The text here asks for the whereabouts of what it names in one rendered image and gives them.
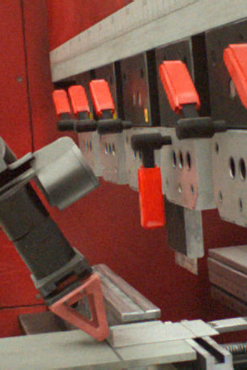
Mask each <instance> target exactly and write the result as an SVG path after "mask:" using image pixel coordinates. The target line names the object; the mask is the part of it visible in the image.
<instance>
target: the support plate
mask: <svg viewBox="0 0 247 370"><path fill-rule="evenodd" d="M155 325H163V323H162V322H161V320H159V321H151V322H145V323H138V324H132V325H118V326H112V327H111V328H112V329H113V330H122V329H129V328H135V327H146V326H155ZM116 351H117V352H118V354H119V355H120V356H121V357H122V358H123V359H124V360H122V361H120V359H119V358H118V357H117V356H116V355H115V353H114V352H113V351H112V349H111V348H110V347H109V346H108V345H107V343H106V342H105V341H104V340H103V341H101V342H100V341H98V340H96V339H94V338H93V337H92V336H90V335H89V334H87V333H85V332H84V331H82V330H73V331H66V332H59V333H46V334H34V335H27V336H21V337H7V338H1V339H0V370H117V369H123V368H134V367H141V366H147V365H157V364H166V363H177V362H183V361H190V360H195V359H196V351H195V350H194V349H193V348H192V347H190V346H189V345H188V344H186V343H185V342H184V341H183V340H182V339H181V340H174V341H169V342H162V343H156V344H144V345H137V346H130V347H121V349H116Z"/></svg>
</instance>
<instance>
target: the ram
mask: <svg viewBox="0 0 247 370"><path fill-rule="evenodd" d="M134 1H135V0H46V8H47V17H48V27H49V33H48V37H49V46H50V51H52V50H54V49H55V48H59V47H60V46H61V45H62V44H64V43H65V42H67V41H69V40H71V39H73V38H74V37H75V36H76V35H79V34H81V33H83V32H84V31H86V30H87V29H89V27H91V26H93V25H95V24H96V23H99V22H100V21H103V19H105V18H107V17H109V16H110V15H111V14H113V13H114V12H117V11H119V10H120V9H122V8H123V7H125V6H127V5H128V4H130V3H132V2H134ZM246 17H247V0H196V1H195V2H192V3H189V4H188V5H186V6H184V7H180V8H179V9H177V10H174V11H172V12H170V13H169V14H165V15H163V16H161V17H159V18H157V19H155V20H153V21H151V22H148V23H145V24H144V25H142V26H139V27H137V28H135V29H133V30H132V31H129V32H127V33H124V34H122V35H119V36H118V37H116V38H114V39H112V40H109V41H107V42H105V43H103V44H102V45H98V46H96V47H93V48H92V49H90V50H88V51H86V52H84V53H82V54H80V55H77V56H75V57H73V58H71V59H68V60H65V61H64V62H62V63H60V64H57V65H56V66H55V67H52V68H51V73H52V82H53V83H61V82H72V81H76V74H80V73H82V72H84V71H86V70H89V69H95V68H98V67H101V66H103V65H105V64H110V63H112V62H115V61H120V60H121V59H123V58H125V57H128V56H131V55H137V54H139V53H142V52H145V51H148V50H155V48H156V47H159V46H161V45H167V44H169V43H172V42H175V41H176V40H181V39H183V38H186V37H190V36H204V35H205V32H206V31H208V30H212V29H215V28H217V27H220V26H224V25H226V24H229V23H234V22H236V21H240V20H243V19H245V18H246Z"/></svg>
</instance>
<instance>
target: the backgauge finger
mask: <svg viewBox="0 0 247 370"><path fill-rule="evenodd" d="M207 325H209V326H210V327H212V329H213V330H215V331H217V332H218V333H223V332H230V331H236V330H247V316H246V317H241V318H240V317H239V318H233V319H225V320H214V321H208V322H207Z"/></svg>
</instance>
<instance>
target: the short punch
mask: <svg viewBox="0 0 247 370"><path fill-rule="evenodd" d="M164 209H165V220H166V231H167V242H168V245H167V246H168V247H169V248H170V249H174V252H175V263H178V264H180V265H181V266H182V267H184V268H186V269H187V270H189V271H190V272H192V273H194V274H195V275H197V258H201V257H202V256H203V255H204V248H203V237H202V216H201V211H194V210H192V209H189V208H186V207H185V206H180V205H178V204H175V203H172V202H169V200H167V197H166V195H165V194H164Z"/></svg>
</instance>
